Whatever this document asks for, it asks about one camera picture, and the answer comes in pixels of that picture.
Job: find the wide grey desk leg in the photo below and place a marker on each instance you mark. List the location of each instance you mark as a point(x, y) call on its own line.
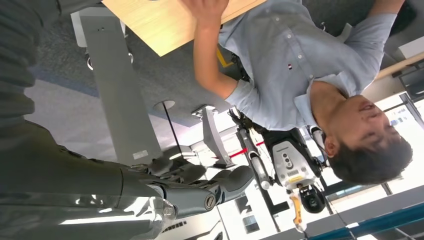
point(116, 82)

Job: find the slim grey desk leg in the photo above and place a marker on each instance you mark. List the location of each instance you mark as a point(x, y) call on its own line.
point(213, 139)

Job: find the dark monitor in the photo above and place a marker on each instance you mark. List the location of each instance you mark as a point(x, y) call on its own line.
point(413, 81)

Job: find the red barrier tape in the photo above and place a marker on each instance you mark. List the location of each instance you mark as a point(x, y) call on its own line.
point(240, 152)

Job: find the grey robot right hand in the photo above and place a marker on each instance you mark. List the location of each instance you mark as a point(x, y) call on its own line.
point(66, 185)

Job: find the blue beam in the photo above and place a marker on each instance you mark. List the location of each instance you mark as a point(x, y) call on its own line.
point(381, 220)

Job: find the black and white background robot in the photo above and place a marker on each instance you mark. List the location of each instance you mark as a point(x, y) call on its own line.
point(293, 162)

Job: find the round white floor socket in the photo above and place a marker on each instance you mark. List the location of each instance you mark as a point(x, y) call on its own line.
point(164, 105)

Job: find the person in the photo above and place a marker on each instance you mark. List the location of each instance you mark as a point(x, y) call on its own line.
point(281, 49)

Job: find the light wooden rod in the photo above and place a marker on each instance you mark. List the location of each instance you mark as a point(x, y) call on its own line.
point(400, 65)

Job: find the ribbed grey right arm sleeve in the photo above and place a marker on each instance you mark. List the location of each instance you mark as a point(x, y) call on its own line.
point(16, 49)

